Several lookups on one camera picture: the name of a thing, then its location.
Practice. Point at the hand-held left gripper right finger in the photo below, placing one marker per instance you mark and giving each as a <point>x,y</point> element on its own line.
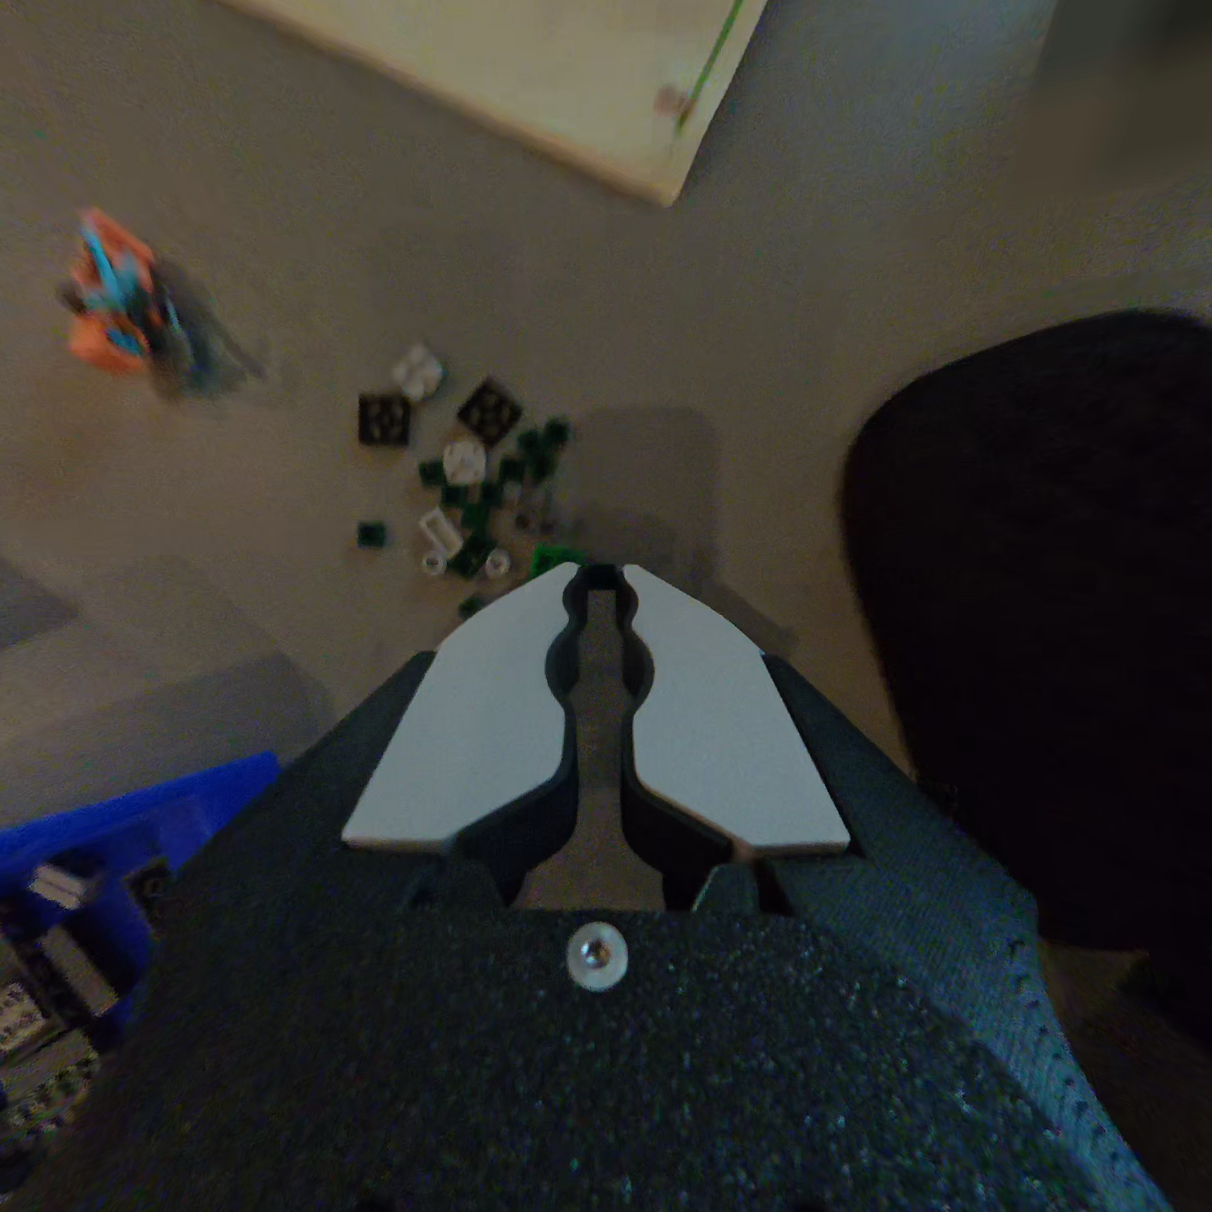
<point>729,739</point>

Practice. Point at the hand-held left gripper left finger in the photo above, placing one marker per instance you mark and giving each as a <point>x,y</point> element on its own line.
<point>464,720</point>

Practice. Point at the pile of small bricks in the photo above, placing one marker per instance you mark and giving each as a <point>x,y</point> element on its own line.
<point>474,463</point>

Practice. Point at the brick building instruction booklet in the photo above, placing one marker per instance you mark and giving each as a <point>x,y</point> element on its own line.
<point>569,66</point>

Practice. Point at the blue plastic bin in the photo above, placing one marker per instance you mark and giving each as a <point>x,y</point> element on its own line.
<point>95,824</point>

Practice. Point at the heap of assorted bricks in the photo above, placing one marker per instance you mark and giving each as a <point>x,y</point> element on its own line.
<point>57,965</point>

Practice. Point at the orange and teal brick figure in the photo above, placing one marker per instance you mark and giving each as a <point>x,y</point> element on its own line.
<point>109,284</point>

